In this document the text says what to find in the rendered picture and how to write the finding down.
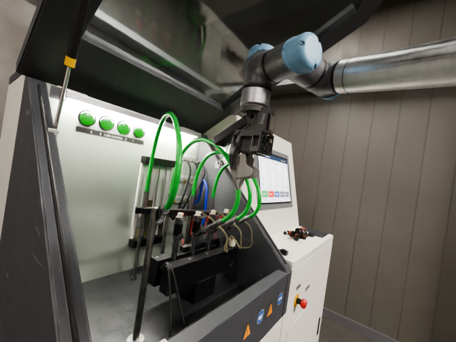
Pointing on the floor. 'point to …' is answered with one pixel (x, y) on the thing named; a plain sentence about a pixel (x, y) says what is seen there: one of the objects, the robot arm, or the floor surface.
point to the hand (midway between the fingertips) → (236, 184)
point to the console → (296, 332)
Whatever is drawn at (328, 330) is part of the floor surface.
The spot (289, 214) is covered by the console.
